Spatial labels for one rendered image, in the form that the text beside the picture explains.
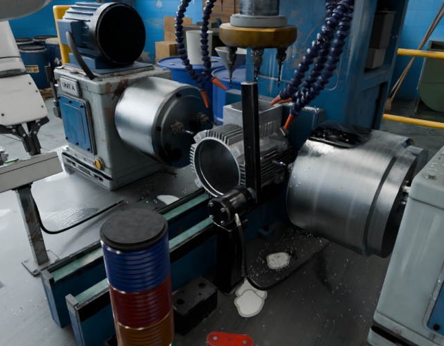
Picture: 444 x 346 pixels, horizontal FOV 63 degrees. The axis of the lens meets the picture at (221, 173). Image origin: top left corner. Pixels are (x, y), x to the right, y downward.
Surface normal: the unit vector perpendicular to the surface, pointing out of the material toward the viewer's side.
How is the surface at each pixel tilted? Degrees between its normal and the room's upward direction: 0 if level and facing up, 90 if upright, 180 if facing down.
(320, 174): 62
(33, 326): 0
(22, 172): 69
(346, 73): 90
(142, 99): 47
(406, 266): 89
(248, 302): 0
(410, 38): 90
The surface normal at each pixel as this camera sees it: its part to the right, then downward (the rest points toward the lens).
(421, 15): -0.51, 0.38
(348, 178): -0.55, -0.19
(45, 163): 0.70, -0.03
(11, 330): 0.01, -0.89
